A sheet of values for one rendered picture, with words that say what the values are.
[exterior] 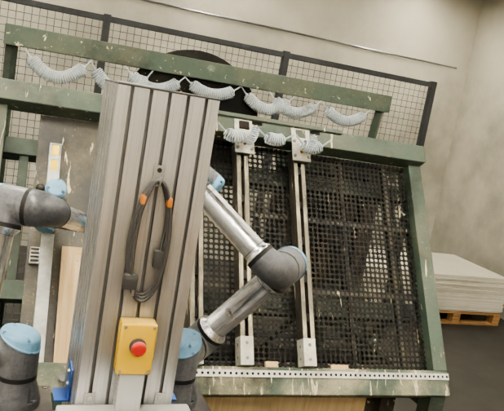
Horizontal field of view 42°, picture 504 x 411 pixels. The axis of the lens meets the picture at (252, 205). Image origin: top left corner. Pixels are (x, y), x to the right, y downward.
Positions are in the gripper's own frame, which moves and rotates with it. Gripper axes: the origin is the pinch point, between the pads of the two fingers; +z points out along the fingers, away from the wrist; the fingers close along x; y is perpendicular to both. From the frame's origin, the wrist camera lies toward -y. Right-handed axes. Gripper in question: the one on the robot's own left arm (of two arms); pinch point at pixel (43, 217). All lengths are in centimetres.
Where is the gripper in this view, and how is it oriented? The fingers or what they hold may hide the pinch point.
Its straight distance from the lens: 280.8
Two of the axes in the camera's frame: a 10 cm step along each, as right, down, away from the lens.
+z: -3.5, 3.4, 8.7
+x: -0.3, -9.3, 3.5
